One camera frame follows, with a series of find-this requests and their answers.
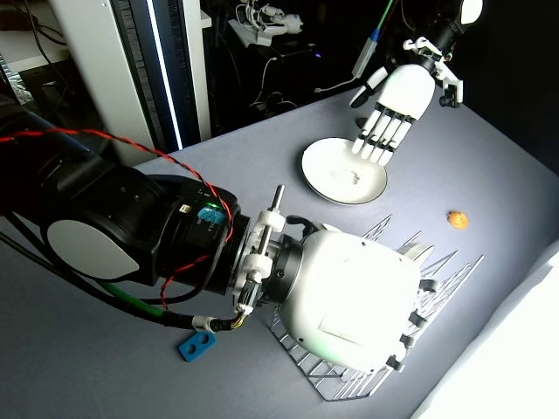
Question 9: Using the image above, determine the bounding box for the white side table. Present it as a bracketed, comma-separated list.
[0, 21, 71, 71]

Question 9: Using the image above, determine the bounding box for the black box with blue light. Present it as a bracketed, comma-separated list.
[257, 42, 324, 66]

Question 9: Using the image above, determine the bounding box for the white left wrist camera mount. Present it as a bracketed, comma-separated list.
[401, 37, 464, 109]

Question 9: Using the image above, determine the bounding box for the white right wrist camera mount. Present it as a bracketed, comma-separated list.
[233, 183, 287, 315]

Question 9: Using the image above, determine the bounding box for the thick green sheathed cable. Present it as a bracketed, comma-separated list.
[98, 281, 219, 335]

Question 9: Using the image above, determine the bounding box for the blue block with two holes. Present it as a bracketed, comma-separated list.
[176, 331, 217, 363]

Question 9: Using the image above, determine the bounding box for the white adapter cable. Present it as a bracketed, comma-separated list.
[314, 76, 357, 93]

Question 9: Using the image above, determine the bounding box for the white robot column with light strip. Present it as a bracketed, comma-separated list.
[47, 0, 213, 167]

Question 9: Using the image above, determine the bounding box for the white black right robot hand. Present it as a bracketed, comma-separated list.
[264, 216, 442, 374]

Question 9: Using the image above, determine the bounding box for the spare white robot hand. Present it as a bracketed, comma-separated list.
[235, 0, 305, 37]

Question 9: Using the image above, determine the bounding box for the red black twisted wire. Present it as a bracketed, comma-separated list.
[0, 128, 235, 309]

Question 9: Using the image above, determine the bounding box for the white tray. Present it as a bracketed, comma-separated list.
[227, 17, 285, 48]

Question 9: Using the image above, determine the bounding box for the grey adapter with blue plug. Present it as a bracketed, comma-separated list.
[351, 28, 380, 79]

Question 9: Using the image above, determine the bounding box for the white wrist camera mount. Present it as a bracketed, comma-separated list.
[233, 183, 287, 315]
[401, 37, 464, 109]

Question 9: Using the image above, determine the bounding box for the thin green cable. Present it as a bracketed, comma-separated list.
[375, 0, 397, 31]

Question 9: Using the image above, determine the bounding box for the silver corrugated hose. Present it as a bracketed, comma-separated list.
[0, 52, 27, 104]

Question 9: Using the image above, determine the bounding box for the orange swirl cookie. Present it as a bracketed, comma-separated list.
[447, 209, 471, 230]

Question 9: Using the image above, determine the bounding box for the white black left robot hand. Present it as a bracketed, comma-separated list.
[349, 63, 437, 167]

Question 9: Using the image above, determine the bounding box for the silver wire dish rack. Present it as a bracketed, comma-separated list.
[266, 213, 485, 402]

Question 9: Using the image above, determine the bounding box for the white background cable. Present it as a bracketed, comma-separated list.
[252, 55, 298, 110]

